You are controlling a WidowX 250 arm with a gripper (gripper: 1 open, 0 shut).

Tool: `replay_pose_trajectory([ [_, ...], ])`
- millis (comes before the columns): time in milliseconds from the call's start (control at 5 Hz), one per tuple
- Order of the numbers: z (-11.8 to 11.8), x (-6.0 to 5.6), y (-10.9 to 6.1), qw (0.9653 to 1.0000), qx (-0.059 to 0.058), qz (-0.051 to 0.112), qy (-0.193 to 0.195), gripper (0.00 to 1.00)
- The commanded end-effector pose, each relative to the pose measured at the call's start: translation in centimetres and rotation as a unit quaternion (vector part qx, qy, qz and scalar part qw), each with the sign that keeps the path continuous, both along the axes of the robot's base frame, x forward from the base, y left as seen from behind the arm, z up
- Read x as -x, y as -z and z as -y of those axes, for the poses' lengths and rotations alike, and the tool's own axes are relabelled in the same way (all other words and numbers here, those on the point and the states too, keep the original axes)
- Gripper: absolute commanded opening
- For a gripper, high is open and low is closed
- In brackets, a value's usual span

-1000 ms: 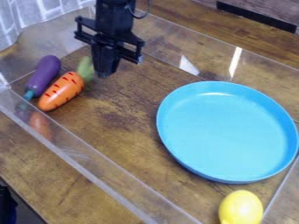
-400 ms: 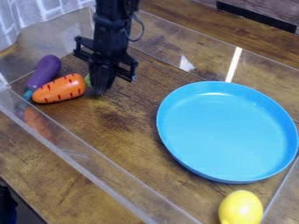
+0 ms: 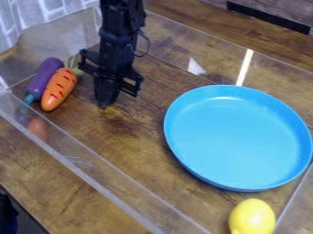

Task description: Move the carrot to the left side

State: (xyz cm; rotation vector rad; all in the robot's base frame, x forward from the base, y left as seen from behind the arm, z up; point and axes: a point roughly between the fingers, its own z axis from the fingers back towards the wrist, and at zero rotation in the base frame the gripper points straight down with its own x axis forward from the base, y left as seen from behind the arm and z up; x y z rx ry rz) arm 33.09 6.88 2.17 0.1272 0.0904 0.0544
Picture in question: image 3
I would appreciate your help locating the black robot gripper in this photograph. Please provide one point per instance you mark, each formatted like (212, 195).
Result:
(110, 65)

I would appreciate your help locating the orange toy carrot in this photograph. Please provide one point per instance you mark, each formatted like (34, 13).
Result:
(61, 86)

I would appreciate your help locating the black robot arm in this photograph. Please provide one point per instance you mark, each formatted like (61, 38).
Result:
(124, 16)

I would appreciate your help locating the purple toy eggplant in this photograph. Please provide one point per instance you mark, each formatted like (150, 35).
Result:
(37, 87)

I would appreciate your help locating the blue plastic plate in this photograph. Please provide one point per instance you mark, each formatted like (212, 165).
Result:
(239, 138)

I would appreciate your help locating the yellow toy lemon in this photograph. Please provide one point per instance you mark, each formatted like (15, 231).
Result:
(252, 217)

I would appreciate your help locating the clear acrylic enclosure wall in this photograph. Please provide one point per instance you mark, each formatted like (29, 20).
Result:
(91, 169)

